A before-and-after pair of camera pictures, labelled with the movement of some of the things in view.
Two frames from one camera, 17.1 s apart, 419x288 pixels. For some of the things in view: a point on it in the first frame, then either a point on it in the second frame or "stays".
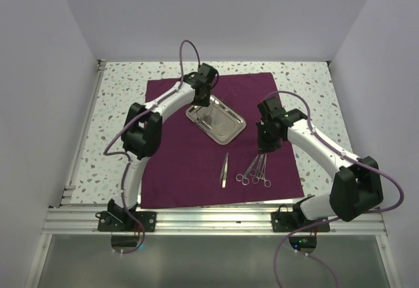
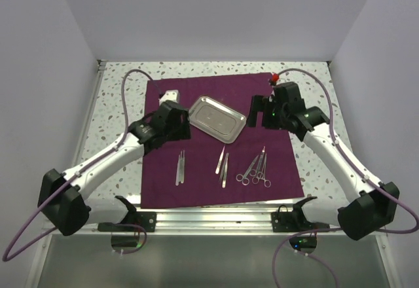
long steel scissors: x=243 y=179 stays
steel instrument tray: x=218 y=120 stays
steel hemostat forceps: x=262 y=165 stays
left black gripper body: x=204 y=101 -> x=179 y=131
